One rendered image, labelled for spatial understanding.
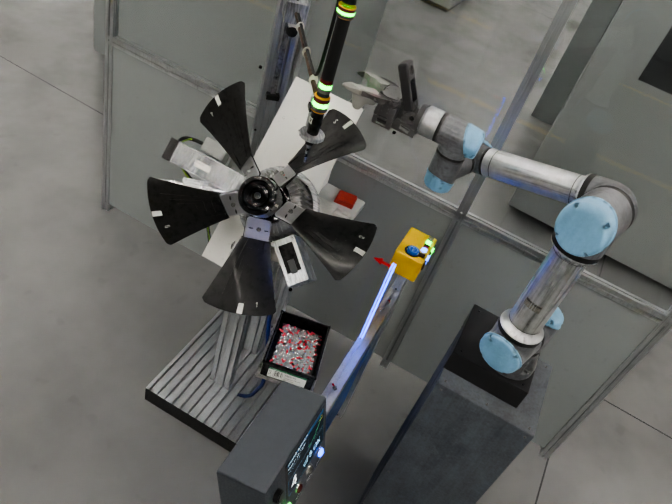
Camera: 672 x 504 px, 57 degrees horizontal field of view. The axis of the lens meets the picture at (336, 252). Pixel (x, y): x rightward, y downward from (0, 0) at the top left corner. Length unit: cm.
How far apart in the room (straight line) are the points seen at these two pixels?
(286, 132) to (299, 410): 110
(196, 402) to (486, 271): 131
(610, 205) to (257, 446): 87
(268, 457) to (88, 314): 193
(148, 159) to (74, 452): 138
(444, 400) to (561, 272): 59
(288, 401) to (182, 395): 140
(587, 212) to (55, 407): 215
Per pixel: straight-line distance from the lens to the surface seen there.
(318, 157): 185
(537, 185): 159
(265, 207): 184
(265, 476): 125
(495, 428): 190
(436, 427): 198
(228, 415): 269
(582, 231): 140
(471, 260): 259
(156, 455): 267
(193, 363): 282
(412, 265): 207
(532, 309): 156
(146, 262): 332
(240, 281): 188
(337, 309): 303
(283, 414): 133
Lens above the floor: 234
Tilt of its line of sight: 40 degrees down
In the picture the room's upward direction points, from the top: 20 degrees clockwise
